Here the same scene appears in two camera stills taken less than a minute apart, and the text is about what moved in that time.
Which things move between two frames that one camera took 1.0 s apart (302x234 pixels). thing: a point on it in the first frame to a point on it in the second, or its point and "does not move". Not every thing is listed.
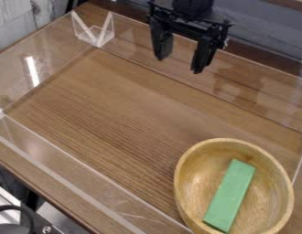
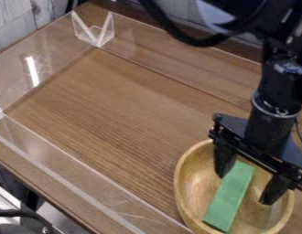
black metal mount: (43, 227) does not move
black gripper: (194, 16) to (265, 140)
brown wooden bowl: (201, 170) does not move
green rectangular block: (230, 196) does not move
